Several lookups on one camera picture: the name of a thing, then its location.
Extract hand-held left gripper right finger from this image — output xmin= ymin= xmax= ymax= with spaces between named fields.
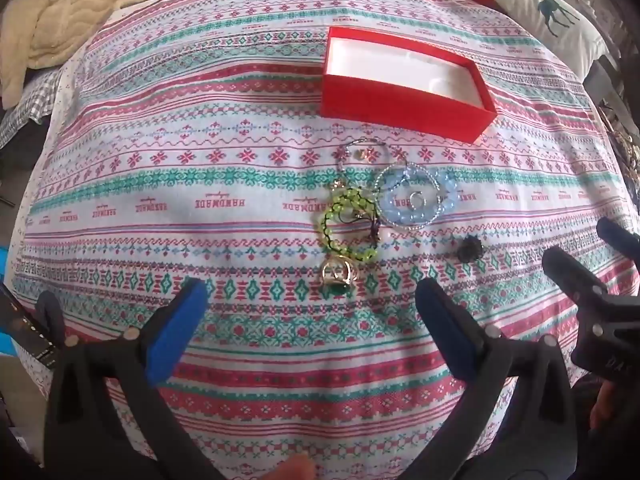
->
xmin=400 ymin=278 xmax=586 ymax=480

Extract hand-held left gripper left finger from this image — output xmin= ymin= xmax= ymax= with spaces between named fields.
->
xmin=37 ymin=277 xmax=236 ymax=480

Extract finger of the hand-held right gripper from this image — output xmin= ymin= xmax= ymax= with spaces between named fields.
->
xmin=542 ymin=246 xmax=608 ymax=321
xmin=597 ymin=217 xmax=640 ymax=266

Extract gold ring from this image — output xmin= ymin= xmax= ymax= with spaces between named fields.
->
xmin=320 ymin=255 xmax=358 ymax=296

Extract silver bead chain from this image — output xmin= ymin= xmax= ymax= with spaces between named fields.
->
xmin=375 ymin=157 xmax=446 ymax=233

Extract blue bead bracelet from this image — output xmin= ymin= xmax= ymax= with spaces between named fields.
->
xmin=378 ymin=165 xmax=458 ymax=228

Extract green bead bracelet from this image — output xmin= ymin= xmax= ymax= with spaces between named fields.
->
xmin=317 ymin=187 xmax=381 ymax=263

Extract thin clear bead bracelet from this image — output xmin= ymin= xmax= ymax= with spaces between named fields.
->
xmin=342 ymin=139 xmax=401 ymax=171

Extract red jewelry box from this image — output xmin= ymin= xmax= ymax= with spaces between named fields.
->
xmin=320 ymin=26 xmax=497 ymax=145

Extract person's right hand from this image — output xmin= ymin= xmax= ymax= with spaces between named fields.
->
xmin=589 ymin=384 xmax=617 ymax=432

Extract person's left hand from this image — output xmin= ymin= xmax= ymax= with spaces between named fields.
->
xmin=270 ymin=455 xmax=317 ymax=480

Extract small black ornament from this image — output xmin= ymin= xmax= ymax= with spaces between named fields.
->
xmin=452 ymin=237 xmax=486 ymax=263

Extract patterned red green bedspread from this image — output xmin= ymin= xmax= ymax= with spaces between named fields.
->
xmin=10 ymin=0 xmax=640 ymax=480

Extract deer print pillow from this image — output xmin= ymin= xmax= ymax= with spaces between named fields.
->
xmin=492 ymin=0 xmax=611 ymax=78

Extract grey checkered bed sheet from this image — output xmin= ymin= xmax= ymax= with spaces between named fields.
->
xmin=0 ymin=67 xmax=66 ymax=148

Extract beige quilted blanket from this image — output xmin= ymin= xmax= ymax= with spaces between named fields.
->
xmin=0 ymin=0 xmax=161 ymax=111

